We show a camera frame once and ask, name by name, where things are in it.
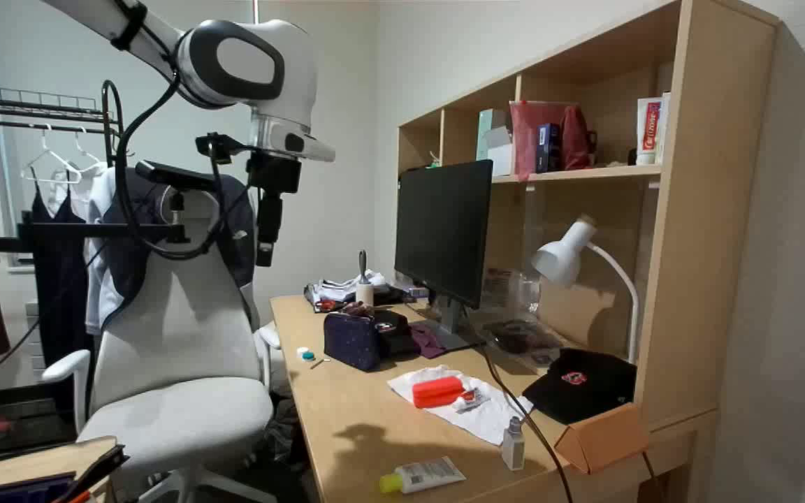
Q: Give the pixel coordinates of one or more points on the white red card box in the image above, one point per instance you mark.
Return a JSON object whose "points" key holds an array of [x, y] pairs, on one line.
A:
{"points": [[653, 128]]}

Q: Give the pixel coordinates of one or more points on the wooden side table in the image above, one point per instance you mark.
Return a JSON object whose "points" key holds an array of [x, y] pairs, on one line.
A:
{"points": [[21, 465]]}

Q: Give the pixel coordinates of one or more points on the green white book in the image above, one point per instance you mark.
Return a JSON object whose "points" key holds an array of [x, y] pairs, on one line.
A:
{"points": [[489, 140]]}

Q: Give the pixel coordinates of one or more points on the metal clothes rack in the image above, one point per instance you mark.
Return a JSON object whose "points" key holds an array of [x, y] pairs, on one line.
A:
{"points": [[29, 109]]}

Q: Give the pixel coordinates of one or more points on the white tube yellow cap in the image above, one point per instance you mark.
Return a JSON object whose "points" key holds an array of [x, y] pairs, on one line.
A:
{"points": [[426, 475]]}

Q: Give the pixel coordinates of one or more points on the red plastic object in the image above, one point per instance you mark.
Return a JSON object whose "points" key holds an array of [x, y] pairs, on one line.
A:
{"points": [[436, 392]]}

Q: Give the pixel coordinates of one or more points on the white desk lamp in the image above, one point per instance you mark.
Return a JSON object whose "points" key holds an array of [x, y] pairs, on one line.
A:
{"points": [[559, 256]]}

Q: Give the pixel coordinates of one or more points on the black fabric bag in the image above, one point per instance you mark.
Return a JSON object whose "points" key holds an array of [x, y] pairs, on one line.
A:
{"points": [[398, 342]]}

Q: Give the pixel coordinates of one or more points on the dark jacket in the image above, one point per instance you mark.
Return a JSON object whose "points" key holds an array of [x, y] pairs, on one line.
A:
{"points": [[126, 253]]}

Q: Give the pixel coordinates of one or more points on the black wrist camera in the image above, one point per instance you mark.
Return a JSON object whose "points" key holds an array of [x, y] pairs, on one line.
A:
{"points": [[222, 147]]}

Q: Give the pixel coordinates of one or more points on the navy dotted pouch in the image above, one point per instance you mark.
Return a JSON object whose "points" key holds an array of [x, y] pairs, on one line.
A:
{"points": [[351, 339]]}

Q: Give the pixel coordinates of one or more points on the white pump bottle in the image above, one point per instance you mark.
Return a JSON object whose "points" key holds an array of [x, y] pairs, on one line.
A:
{"points": [[363, 297]]}

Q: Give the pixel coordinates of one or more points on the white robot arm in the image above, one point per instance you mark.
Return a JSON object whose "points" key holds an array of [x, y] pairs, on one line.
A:
{"points": [[292, 85]]}

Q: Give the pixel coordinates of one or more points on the white cloth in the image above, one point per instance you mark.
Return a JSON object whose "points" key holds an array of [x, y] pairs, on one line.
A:
{"points": [[489, 420]]}

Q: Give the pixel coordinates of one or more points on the brown cardboard box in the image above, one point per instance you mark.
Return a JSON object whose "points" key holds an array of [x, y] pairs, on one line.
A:
{"points": [[601, 437]]}

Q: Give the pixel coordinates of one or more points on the black computer monitor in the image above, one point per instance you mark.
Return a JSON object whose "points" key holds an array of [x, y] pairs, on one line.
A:
{"points": [[444, 232]]}

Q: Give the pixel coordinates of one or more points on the small white green eraser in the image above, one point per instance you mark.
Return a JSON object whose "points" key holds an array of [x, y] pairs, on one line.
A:
{"points": [[309, 355]]}

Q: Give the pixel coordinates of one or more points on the wooden desk shelf unit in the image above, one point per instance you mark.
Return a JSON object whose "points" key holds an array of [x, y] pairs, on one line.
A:
{"points": [[700, 232]]}

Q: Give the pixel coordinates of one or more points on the navy hanging dress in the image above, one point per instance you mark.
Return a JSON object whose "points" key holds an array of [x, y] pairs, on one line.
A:
{"points": [[56, 281]]}

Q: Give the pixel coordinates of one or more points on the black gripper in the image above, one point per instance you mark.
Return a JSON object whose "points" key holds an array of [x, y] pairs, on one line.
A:
{"points": [[275, 173]]}

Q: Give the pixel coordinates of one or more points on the white hanging shirt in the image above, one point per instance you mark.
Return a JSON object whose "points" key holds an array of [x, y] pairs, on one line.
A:
{"points": [[99, 268]]}

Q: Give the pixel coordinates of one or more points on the maroon cloth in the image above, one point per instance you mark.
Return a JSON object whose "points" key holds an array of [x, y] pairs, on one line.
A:
{"points": [[429, 342]]}

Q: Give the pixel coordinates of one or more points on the white office chair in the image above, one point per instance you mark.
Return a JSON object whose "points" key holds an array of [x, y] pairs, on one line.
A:
{"points": [[180, 335]]}

